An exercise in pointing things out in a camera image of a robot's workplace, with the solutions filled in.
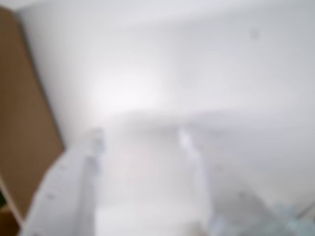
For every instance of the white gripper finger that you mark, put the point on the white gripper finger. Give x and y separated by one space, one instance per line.
231 209
64 196

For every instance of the brown cardboard box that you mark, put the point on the brown cardboard box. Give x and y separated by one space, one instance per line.
22 110

